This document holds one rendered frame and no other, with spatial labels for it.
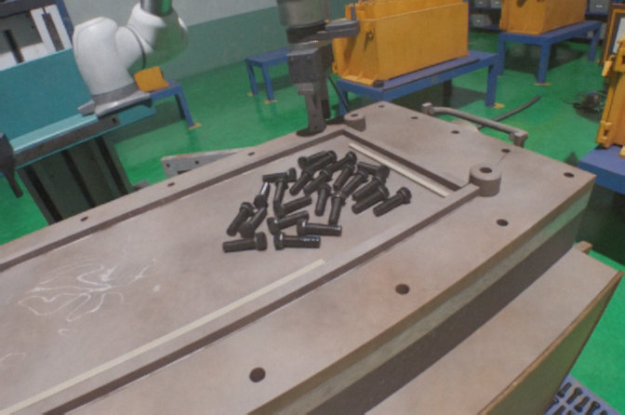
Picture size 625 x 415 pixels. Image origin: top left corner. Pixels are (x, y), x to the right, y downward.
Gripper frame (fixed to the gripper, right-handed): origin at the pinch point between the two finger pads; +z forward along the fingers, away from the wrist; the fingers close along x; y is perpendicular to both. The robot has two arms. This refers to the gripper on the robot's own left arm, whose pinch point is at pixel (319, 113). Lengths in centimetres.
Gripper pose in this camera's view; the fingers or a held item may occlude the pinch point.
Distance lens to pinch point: 68.9
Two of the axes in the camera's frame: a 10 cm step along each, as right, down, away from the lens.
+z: 1.6, 8.4, 5.2
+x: -2.8, 5.4, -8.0
